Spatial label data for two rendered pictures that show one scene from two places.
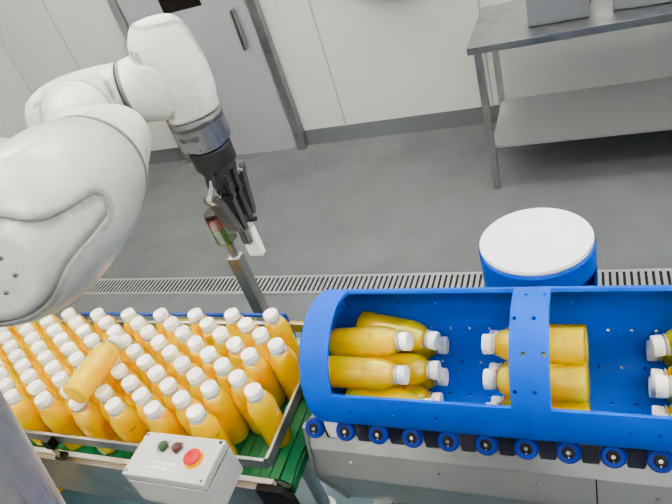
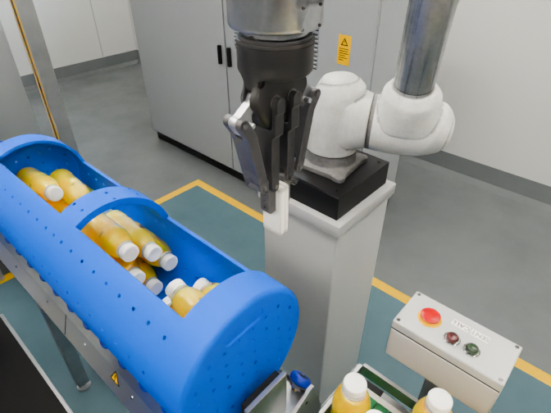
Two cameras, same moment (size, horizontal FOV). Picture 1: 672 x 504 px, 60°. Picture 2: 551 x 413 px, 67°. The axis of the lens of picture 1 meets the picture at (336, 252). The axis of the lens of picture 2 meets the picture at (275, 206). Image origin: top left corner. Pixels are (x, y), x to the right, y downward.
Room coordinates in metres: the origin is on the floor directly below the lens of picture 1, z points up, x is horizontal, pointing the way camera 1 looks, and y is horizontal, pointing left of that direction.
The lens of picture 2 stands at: (1.36, 0.23, 1.73)
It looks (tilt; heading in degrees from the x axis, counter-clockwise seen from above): 35 degrees down; 193
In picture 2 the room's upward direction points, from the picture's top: straight up
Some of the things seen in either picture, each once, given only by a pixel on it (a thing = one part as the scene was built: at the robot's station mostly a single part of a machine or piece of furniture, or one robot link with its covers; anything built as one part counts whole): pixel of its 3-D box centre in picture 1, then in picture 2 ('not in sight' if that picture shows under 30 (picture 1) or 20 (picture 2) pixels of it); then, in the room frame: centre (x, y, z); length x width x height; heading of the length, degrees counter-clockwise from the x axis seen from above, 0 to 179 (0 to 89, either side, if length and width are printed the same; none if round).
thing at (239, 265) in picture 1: (294, 378); not in sight; (1.46, 0.28, 0.55); 0.04 x 0.04 x 1.10; 61
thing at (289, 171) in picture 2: (230, 204); (283, 136); (0.94, 0.15, 1.52); 0.04 x 0.01 x 0.11; 61
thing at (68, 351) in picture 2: not in sight; (63, 341); (0.51, -0.83, 0.31); 0.06 x 0.06 x 0.63; 61
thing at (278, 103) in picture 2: (236, 196); (267, 143); (0.96, 0.14, 1.52); 0.04 x 0.01 x 0.11; 61
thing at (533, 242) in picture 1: (535, 240); not in sight; (1.15, -0.49, 1.03); 0.28 x 0.28 x 0.01
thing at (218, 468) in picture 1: (183, 470); (449, 349); (0.81, 0.44, 1.05); 0.20 x 0.10 x 0.10; 61
